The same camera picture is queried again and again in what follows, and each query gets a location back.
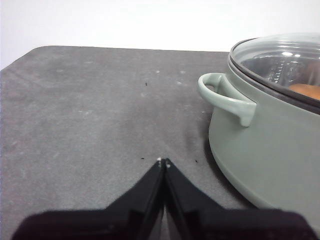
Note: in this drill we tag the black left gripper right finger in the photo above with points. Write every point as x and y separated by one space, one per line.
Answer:
212 225

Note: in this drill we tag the glass lid with pale knob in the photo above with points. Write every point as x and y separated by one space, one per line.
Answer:
275 55

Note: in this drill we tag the brown potato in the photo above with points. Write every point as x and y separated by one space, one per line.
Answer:
306 90

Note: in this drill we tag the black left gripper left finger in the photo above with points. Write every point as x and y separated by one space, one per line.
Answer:
125 220

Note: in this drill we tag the pale green pot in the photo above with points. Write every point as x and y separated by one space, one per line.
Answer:
270 155

